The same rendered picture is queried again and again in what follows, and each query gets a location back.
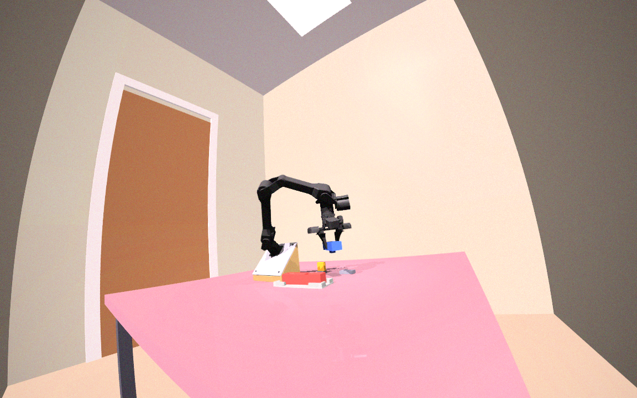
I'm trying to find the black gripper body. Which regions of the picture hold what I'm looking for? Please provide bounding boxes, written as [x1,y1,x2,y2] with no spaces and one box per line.
[307,212,352,234]

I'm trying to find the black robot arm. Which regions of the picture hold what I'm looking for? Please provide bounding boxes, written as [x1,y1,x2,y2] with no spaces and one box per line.
[257,174,351,256]

